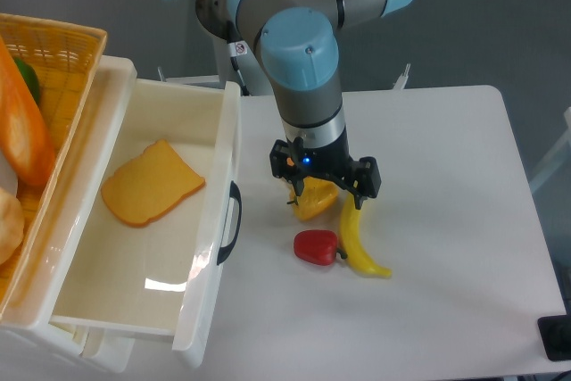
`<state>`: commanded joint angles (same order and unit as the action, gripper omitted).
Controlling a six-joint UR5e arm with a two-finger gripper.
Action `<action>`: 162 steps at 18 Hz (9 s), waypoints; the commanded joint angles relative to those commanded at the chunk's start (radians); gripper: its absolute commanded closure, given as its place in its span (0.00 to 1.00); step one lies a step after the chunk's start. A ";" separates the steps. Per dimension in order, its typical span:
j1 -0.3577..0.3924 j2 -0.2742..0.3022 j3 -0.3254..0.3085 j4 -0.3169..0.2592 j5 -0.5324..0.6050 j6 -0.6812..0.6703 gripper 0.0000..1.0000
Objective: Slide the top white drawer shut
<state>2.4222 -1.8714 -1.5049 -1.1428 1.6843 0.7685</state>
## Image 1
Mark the orange baguette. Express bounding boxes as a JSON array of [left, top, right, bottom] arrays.
[[1, 44, 55, 186]]

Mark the orange toast slice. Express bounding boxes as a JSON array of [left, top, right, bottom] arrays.
[[101, 139, 206, 228]]

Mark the black drawer handle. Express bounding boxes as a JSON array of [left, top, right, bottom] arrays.
[[217, 181, 243, 265]]

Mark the red bell pepper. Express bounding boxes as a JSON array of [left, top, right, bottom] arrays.
[[294, 229, 347, 266]]

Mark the white drawer cabinet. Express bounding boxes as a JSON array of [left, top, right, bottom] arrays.
[[1, 56, 137, 377]]

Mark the green pepper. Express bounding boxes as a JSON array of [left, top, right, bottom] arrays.
[[13, 57, 41, 105]]

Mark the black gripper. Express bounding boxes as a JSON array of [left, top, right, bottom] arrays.
[[269, 130, 382, 211]]

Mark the yellow banana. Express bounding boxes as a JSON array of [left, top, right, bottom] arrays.
[[339, 196, 393, 279]]

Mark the yellow bell pepper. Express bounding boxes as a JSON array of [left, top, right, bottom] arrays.
[[287, 177, 338, 221]]

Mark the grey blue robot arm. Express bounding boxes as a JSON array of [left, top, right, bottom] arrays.
[[197, 0, 412, 208]]

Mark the round bread roll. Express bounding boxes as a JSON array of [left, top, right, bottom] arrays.
[[0, 188, 25, 264]]

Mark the black device at edge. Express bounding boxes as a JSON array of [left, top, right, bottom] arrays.
[[537, 315, 570, 361]]

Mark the white top drawer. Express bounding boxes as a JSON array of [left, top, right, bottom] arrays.
[[52, 79, 242, 373]]

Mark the yellow wicker basket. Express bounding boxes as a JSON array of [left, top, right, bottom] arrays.
[[1, 13, 108, 307]]

